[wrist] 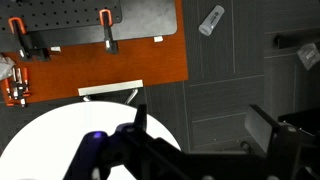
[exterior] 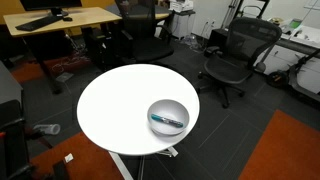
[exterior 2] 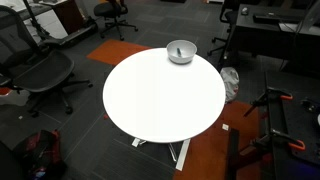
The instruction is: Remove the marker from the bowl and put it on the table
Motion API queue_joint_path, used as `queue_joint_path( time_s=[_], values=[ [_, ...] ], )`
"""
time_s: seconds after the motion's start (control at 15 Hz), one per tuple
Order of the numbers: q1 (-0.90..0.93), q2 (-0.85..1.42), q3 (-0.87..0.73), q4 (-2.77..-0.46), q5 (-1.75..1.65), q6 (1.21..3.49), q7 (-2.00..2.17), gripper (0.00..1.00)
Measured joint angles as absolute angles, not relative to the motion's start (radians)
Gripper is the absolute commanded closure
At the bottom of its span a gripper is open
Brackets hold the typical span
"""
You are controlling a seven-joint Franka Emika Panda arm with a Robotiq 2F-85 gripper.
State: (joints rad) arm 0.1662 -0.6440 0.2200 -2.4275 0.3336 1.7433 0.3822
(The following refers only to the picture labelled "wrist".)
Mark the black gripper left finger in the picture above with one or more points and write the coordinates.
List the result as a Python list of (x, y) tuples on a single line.
[(140, 117)]

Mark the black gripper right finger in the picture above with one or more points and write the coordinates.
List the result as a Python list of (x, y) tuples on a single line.
[(258, 130)]

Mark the white table base foot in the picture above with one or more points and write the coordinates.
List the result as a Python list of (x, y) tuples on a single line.
[(110, 87)]

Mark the small white paper scrap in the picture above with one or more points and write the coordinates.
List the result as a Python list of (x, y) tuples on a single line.
[(55, 49), (158, 39)]

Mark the clear plastic packet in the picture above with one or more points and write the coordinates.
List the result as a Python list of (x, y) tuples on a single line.
[(309, 56)]

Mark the clear plastic tube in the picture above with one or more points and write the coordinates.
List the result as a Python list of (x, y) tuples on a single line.
[(211, 20)]

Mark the black perforated board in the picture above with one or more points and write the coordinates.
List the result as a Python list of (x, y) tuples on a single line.
[(60, 13)]

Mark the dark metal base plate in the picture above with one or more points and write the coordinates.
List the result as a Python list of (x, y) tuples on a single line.
[(150, 16)]

